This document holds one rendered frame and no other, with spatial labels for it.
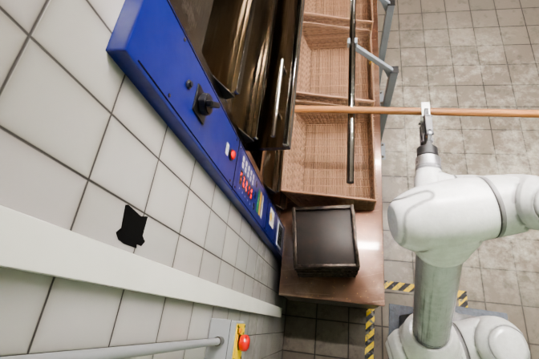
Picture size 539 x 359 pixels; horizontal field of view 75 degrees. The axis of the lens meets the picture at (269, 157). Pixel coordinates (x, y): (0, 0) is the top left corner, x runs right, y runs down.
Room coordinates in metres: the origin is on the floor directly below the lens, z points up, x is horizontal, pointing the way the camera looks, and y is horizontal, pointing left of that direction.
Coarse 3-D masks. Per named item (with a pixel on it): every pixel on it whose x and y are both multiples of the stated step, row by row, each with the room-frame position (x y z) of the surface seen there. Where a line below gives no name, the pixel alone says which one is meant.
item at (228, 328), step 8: (216, 320) 0.11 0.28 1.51; (224, 320) 0.11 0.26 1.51; (232, 320) 0.11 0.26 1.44; (216, 328) 0.10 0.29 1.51; (224, 328) 0.09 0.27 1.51; (232, 328) 0.08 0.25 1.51; (216, 336) 0.08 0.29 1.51; (224, 336) 0.07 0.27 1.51; (232, 336) 0.06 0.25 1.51; (240, 336) 0.06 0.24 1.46; (224, 344) 0.05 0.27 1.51; (232, 344) 0.05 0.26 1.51; (208, 352) 0.05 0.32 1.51; (216, 352) 0.04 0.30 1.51; (224, 352) 0.04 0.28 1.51; (232, 352) 0.03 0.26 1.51; (240, 352) 0.03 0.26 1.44
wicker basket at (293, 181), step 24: (312, 120) 1.09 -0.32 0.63; (336, 120) 1.03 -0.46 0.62; (360, 120) 0.98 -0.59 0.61; (312, 144) 0.95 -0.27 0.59; (336, 144) 0.90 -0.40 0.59; (360, 144) 0.84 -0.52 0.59; (288, 168) 0.77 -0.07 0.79; (312, 168) 0.81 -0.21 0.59; (360, 168) 0.70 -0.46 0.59; (288, 192) 0.63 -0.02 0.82; (312, 192) 0.59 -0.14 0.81; (360, 192) 0.57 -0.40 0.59
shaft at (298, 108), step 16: (320, 112) 0.78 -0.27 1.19; (336, 112) 0.75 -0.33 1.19; (352, 112) 0.72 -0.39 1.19; (368, 112) 0.69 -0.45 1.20; (384, 112) 0.67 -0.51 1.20; (400, 112) 0.64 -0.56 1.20; (416, 112) 0.61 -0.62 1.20; (432, 112) 0.59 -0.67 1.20; (448, 112) 0.56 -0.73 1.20; (464, 112) 0.54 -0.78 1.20; (480, 112) 0.51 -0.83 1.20; (496, 112) 0.49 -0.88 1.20; (512, 112) 0.47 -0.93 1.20; (528, 112) 0.44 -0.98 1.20
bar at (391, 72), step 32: (352, 0) 1.34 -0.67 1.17; (384, 0) 1.45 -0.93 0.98; (352, 32) 1.14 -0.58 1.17; (384, 32) 1.43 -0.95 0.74; (352, 64) 0.97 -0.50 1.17; (384, 64) 1.03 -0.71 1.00; (352, 96) 0.81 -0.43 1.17; (384, 96) 1.01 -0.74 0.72; (352, 128) 0.66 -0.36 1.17; (352, 160) 0.53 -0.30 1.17
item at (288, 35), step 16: (288, 0) 1.24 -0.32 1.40; (304, 0) 1.21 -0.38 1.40; (288, 16) 1.15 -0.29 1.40; (288, 32) 1.06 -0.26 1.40; (272, 48) 1.02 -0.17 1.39; (288, 48) 0.98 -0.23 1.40; (272, 64) 0.94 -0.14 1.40; (288, 64) 0.91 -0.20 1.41; (272, 80) 0.87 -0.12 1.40; (288, 80) 0.83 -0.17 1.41; (272, 96) 0.80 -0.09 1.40; (272, 112) 0.73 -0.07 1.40; (256, 144) 0.63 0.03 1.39; (272, 144) 0.60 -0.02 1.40
